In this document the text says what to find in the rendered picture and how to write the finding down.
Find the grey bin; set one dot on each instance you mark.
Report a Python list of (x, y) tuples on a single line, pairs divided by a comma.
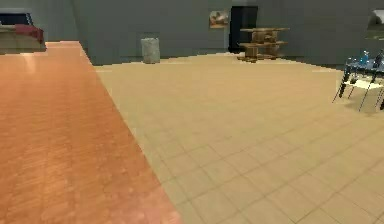
[(150, 50)]

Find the framed orange picture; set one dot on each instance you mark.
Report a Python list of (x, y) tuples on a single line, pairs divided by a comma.
[(218, 18)]

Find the wooden shelf unit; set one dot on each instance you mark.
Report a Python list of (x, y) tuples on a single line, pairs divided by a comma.
[(262, 44)]

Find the black room door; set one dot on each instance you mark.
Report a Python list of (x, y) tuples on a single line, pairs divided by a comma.
[(242, 26)]

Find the white chair black legs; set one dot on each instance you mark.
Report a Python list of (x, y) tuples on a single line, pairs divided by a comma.
[(361, 87)]

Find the blue glass table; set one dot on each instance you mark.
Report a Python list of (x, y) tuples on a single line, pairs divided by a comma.
[(365, 63)]

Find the red blanket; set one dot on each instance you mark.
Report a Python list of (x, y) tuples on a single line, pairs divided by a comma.
[(30, 31)]

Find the beige bed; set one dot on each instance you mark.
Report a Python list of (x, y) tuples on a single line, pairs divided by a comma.
[(20, 41)]

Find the dark blue window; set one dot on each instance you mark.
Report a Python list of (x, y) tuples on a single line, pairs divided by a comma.
[(15, 19)]

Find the framed grey green picture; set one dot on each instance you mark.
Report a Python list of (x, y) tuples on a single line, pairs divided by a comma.
[(376, 25)]

